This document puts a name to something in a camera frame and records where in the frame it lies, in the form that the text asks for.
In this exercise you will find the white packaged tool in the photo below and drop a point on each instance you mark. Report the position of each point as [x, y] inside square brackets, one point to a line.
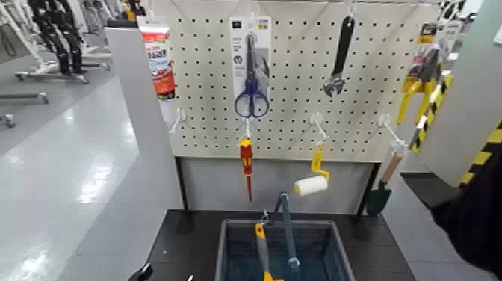
[451, 37]

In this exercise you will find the black humanoid robot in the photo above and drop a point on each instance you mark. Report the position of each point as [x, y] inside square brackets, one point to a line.
[59, 35]

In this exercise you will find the white pegboard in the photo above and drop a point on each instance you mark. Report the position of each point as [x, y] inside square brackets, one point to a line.
[298, 117]

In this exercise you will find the blue scissors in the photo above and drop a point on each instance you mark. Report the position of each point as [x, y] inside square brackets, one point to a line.
[251, 92]

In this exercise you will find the grey wheeled base frame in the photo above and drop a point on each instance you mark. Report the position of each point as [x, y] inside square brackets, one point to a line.
[51, 75]

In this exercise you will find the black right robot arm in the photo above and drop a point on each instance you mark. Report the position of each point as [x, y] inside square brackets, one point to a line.
[478, 227]

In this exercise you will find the grey metal back panel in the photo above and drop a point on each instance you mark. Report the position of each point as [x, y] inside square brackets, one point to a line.
[274, 184]

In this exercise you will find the white robot on stand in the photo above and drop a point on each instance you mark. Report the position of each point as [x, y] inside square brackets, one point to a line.
[19, 35]

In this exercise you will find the grey partition panel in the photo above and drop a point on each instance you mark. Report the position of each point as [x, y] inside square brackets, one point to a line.
[133, 117]

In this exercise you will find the red white sealant tube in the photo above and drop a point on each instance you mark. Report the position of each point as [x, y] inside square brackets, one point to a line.
[160, 59]

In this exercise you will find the red yellow screwdriver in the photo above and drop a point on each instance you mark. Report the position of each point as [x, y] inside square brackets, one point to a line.
[246, 157]

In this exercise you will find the grey plastic crate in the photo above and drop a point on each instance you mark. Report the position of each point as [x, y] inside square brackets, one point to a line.
[337, 251]

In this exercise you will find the grey panel with hazard tape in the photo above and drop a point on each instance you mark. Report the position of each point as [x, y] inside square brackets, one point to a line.
[466, 98]

